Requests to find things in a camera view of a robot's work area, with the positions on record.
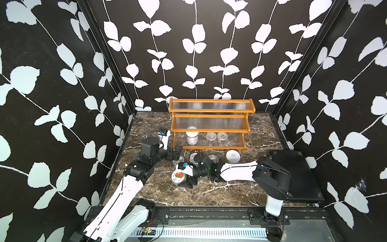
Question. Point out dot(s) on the clear jar purple label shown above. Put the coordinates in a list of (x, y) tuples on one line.
[(176, 162)]

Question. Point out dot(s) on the orange three-tier wooden shelf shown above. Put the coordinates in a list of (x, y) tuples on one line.
[(211, 115)]

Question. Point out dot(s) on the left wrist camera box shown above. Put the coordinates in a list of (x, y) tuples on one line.
[(164, 135)]

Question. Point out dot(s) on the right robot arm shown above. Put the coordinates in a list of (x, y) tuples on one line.
[(274, 179)]

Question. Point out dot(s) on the strawberry lid red jar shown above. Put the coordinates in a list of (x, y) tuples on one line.
[(178, 178)]

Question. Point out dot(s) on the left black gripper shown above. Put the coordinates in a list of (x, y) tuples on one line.
[(176, 153)]

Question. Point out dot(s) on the clear tub orange label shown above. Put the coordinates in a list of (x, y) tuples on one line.
[(214, 158)]

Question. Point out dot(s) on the white perforated strip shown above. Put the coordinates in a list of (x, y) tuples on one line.
[(203, 233)]

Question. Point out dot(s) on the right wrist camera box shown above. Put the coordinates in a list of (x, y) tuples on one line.
[(185, 168)]

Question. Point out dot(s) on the black front mounting rail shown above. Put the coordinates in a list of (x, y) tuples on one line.
[(253, 215)]

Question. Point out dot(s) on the small green circuit board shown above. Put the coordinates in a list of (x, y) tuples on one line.
[(148, 232)]

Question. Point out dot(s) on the clear tub red label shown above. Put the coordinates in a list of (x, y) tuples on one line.
[(211, 137)]

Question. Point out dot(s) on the clear tub dark label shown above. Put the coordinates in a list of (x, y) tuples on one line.
[(222, 137)]

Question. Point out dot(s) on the white-lid grey text can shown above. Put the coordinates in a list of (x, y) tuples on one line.
[(192, 138)]

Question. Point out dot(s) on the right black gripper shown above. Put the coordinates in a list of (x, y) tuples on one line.
[(190, 181)]

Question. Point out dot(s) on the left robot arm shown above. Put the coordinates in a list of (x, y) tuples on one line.
[(111, 225)]

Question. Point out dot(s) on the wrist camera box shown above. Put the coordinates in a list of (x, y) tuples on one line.
[(164, 135), (185, 168)]

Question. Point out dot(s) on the white-lid green label jar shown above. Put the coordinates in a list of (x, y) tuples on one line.
[(233, 156)]

